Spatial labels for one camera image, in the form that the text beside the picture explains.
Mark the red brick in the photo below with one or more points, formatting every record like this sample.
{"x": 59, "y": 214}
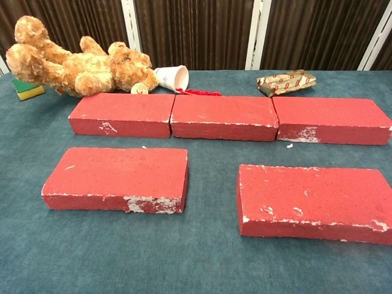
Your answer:
{"x": 122, "y": 113}
{"x": 330, "y": 116}
{"x": 312, "y": 196}
{"x": 116, "y": 174}
{"x": 223, "y": 116}

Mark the red feather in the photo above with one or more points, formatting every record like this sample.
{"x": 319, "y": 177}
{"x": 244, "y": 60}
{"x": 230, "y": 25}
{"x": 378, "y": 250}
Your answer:
{"x": 199, "y": 92}

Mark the white paper cup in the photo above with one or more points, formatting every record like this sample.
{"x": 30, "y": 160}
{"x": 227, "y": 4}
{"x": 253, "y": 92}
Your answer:
{"x": 171, "y": 78}

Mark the gold snack packet red print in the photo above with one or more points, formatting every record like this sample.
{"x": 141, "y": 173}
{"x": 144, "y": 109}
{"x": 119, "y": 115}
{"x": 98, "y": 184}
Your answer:
{"x": 284, "y": 82}

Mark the brown plush teddy bear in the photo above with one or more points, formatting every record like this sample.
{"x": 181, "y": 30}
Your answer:
{"x": 92, "y": 70}

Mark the green yellow sponge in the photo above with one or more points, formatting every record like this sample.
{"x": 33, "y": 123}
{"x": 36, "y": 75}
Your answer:
{"x": 26, "y": 90}

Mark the white partition post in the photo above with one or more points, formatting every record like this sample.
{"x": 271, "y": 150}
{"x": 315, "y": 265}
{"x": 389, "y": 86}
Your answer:
{"x": 375, "y": 36}
{"x": 257, "y": 33}
{"x": 131, "y": 21}
{"x": 3, "y": 65}

